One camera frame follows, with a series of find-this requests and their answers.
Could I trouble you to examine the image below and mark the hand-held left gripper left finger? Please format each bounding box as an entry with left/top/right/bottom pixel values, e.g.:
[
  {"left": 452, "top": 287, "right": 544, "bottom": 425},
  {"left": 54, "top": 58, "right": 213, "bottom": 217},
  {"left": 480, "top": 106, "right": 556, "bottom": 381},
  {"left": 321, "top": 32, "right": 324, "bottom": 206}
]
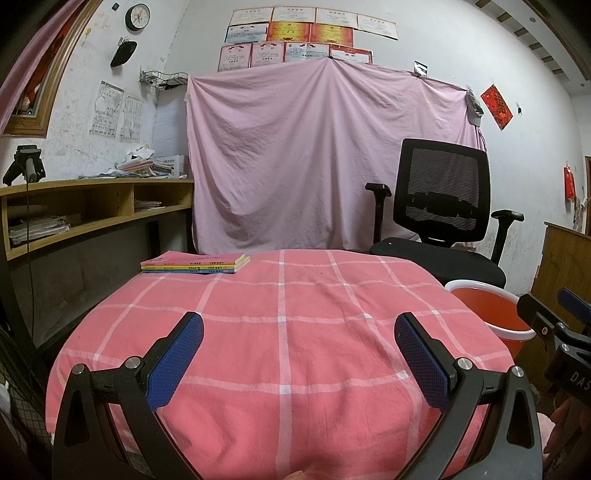
[{"left": 52, "top": 311, "right": 205, "bottom": 480}]

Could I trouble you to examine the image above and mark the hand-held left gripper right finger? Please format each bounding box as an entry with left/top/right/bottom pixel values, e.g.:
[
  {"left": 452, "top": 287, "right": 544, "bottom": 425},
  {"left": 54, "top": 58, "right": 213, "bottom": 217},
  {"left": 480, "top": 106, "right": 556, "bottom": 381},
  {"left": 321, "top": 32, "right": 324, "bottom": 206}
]
[{"left": 394, "top": 312, "right": 543, "bottom": 480}]

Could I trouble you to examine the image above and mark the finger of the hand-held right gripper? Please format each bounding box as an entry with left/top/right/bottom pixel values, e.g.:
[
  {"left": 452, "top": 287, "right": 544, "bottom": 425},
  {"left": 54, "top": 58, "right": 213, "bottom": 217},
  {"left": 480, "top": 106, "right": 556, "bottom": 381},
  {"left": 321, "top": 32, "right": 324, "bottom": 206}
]
[
  {"left": 516, "top": 293, "right": 566, "bottom": 344},
  {"left": 556, "top": 287, "right": 591, "bottom": 340}
]

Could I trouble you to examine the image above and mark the orange bucket with white rim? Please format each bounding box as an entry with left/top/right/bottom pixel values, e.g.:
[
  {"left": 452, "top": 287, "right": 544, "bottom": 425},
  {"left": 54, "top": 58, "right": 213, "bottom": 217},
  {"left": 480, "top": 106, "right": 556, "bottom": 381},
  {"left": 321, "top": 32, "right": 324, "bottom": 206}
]
[{"left": 444, "top": 279, "right": 539, "bottom": 360}]

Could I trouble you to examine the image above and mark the person's right hand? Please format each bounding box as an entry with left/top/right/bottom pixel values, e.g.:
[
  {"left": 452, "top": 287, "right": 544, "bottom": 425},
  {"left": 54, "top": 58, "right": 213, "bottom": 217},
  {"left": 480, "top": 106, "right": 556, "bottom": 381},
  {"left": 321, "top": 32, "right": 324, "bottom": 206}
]
[{"left": 542, "top": 399, "right": 575, "bottom": 455}]

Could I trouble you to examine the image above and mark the wooden cabinet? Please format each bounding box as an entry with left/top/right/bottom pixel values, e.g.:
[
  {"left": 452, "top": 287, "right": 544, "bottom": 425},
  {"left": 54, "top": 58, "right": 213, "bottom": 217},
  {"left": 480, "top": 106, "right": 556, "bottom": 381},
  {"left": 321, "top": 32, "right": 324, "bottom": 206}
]
[{"left": 531, "top": 220, "right": 591, "bottom": 305}]

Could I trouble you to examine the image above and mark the blue spine book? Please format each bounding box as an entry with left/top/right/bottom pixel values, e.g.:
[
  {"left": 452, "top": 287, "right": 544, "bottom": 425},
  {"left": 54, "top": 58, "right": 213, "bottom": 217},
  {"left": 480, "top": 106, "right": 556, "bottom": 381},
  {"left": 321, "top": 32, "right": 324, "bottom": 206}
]
[{"left": 142, "top": 263, "right": 250, "bottom": 275}]

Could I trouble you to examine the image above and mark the pink cover book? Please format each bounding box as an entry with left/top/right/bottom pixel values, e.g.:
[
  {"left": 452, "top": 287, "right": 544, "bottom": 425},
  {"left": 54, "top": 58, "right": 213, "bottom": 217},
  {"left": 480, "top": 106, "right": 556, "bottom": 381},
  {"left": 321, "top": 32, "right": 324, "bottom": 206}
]
[{"left": 140, "top": 250, "right": 246, "bottom": 267}]

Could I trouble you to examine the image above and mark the pink checked tablecloth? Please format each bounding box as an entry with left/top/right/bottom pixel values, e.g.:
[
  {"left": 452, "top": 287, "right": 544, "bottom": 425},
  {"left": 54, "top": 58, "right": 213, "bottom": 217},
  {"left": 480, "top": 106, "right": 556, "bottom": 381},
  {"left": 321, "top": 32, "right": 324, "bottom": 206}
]
[{"left": 45, "top": 248, "right": 518, "bottom": 480}]

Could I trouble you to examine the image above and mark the red hanging ornament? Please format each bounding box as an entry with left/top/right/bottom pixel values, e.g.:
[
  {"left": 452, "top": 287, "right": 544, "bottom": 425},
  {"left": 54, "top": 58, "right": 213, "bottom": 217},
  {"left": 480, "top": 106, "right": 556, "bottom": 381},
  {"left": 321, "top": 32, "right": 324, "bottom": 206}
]
[{"left": 562, "top": 162, "right": 577, "bottom": 201}]

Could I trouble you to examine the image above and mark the black mesh office chair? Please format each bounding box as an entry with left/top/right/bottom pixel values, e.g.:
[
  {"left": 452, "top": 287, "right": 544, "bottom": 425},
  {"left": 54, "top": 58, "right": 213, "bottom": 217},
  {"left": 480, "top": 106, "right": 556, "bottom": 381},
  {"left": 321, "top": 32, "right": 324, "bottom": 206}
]
[{"left": 365, "top": 137, "right": 525, "bottom": 288}]

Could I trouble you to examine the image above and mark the wooden desk shelf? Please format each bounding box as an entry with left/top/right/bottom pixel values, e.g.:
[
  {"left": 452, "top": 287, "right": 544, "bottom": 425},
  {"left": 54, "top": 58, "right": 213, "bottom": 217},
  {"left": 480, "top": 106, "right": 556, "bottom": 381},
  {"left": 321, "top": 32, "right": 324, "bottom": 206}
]
[{"left": 0, "top": 178, "right": 195, "bottom": 352}]

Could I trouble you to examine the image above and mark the thick stack of shelf papers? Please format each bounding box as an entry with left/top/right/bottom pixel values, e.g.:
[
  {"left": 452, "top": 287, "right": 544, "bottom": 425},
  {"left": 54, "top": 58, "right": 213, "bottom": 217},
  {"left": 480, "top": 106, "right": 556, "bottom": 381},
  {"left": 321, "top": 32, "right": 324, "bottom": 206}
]
[{"left": 8, "top": 216, "right": 71, "bottom": 246}]

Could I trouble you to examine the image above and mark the white cardboard box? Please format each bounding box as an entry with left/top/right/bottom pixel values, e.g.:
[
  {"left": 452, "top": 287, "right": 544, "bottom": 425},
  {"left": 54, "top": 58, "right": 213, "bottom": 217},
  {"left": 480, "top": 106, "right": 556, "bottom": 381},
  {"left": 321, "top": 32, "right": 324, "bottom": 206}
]
[{"left": 154, "top": 154, "right": 190, "bottom": 179}]

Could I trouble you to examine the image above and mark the pile of papers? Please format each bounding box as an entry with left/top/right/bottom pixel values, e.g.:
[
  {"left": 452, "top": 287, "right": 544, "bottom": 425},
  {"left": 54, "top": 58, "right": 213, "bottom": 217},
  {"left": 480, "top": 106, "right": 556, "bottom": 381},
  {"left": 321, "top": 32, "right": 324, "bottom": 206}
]
[{"left": 78, "top": 144, "right": 174, "bottom": 178}]

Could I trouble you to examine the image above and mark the grey tape strip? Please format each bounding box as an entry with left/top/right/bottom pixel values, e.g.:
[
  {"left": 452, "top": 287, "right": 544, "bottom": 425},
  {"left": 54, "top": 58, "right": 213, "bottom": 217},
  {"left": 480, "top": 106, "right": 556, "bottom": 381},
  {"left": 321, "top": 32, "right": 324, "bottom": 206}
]
[{"left": 465, "top": 85, "right": 485, "bottom": 124}]

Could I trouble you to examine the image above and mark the pink hanging cloth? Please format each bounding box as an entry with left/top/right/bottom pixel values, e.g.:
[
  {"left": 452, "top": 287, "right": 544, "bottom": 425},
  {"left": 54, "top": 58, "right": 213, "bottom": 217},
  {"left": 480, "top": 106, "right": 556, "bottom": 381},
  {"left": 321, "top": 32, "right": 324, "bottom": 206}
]
[{"left": 185, "top": 59, "right": 488, "bottom": 254}]

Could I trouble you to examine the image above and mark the black hanging cap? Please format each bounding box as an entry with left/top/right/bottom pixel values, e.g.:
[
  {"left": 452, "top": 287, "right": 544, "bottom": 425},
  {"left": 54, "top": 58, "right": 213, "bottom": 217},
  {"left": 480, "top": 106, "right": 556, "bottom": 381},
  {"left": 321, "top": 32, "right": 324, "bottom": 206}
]
[{"left": 110, "top": 39, "right": 138, "bottom": 68}]

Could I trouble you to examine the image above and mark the pink window curtain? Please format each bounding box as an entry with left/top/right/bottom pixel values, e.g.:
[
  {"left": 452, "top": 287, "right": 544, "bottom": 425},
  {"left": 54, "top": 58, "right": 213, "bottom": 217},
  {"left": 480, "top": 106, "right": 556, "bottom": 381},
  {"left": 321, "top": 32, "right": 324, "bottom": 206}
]
[{"left": 0, "top": 0, "right": 77, "bottom": 134}]

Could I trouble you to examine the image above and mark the black wire mesh guard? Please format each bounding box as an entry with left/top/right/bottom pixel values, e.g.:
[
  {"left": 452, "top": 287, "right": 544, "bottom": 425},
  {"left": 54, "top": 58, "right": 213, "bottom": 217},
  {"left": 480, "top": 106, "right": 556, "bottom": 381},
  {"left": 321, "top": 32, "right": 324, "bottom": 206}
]
[{"left": 0, "top": 323, "right": 51, "bottom": 480}]

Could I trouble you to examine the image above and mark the black hanging cable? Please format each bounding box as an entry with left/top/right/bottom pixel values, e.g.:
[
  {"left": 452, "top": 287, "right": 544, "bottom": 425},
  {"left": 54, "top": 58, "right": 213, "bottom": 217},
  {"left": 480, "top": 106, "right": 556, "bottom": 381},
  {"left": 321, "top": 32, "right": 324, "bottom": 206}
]
[{"left": 25, "top": 180, "right": 35, "bottom": 342}]

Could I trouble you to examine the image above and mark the red diamond wall decoration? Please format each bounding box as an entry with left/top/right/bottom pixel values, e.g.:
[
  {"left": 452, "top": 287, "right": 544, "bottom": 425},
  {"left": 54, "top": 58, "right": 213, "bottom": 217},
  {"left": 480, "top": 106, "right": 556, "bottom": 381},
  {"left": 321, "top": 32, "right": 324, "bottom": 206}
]
[{"left": 480, "top": 83, "right": 513, "bottom": 131}]

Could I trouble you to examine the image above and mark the white wall sheet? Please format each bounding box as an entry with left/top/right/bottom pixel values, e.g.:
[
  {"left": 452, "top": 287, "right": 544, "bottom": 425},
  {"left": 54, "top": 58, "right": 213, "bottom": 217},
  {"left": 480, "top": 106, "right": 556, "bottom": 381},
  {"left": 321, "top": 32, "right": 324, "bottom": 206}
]
[{"left": 152, "top": 99, "right": 190, "bottom": 158}]

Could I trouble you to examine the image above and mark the small wall chart sheet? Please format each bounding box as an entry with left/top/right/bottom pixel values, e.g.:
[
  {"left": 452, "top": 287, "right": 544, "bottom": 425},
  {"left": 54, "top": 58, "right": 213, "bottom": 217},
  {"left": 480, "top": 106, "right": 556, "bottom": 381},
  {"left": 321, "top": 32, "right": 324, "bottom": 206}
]
[{"left": 119, "top": 95, "right": 142, "bottom": 143}]

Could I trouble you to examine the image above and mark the black camera tripod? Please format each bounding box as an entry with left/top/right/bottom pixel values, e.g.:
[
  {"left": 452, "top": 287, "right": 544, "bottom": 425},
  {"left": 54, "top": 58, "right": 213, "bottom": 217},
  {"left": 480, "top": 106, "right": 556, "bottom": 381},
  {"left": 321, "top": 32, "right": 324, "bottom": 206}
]
[{"left": 2, "top": 144, "right": 47, "bottom": 185}]

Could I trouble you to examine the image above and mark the large wall chart sheet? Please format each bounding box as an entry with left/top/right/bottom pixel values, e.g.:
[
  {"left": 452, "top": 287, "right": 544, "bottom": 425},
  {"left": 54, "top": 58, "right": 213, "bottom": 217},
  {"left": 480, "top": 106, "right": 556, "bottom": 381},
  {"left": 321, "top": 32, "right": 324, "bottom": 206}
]
[{"left": 89, "top": 80, "right": 124, "bottom": 138}]

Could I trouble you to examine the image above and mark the wire wall rack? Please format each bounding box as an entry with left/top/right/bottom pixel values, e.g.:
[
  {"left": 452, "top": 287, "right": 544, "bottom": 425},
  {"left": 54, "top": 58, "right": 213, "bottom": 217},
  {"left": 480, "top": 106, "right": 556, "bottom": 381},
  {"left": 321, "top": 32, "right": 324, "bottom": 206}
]
[{"left": 139, "top": 70, "right": 189, "bottom": 90}]

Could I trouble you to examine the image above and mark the wooden window frame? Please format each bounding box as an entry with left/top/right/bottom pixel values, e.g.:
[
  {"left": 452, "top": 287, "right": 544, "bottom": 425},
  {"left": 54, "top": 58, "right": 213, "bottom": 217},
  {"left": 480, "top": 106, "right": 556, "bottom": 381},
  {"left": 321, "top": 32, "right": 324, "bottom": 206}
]
[{"left": 2, "top": 0, "right": 100, "bottom": 138}]

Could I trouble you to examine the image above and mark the round wall clock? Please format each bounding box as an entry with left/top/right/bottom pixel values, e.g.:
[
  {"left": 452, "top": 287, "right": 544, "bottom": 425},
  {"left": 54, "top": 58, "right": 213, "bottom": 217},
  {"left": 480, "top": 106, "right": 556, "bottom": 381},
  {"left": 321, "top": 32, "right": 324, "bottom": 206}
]
[{"left": 126, "top": 3, "right": 151, "bottom": 32}]

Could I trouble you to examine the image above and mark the group of wall certificates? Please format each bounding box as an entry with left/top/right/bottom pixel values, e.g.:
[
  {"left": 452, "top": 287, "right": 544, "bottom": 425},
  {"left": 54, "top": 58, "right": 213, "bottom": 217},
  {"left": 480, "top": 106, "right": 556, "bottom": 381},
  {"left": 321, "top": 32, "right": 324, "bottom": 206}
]
[{"left": 217, "top": 6, "right": 399, "bottom": 72}]

